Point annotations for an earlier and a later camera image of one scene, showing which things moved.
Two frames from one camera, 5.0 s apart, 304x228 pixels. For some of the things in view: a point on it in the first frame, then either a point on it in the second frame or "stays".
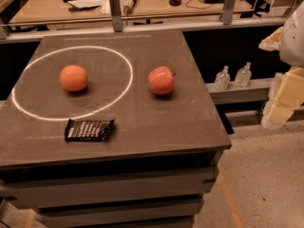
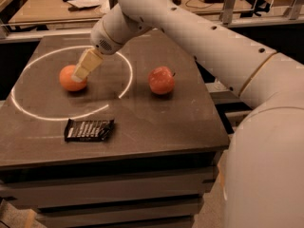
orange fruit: (73, 78) stays
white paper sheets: (85, 2) stays
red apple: (161, 80) stays
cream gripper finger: (285, 97) → (88, 62)
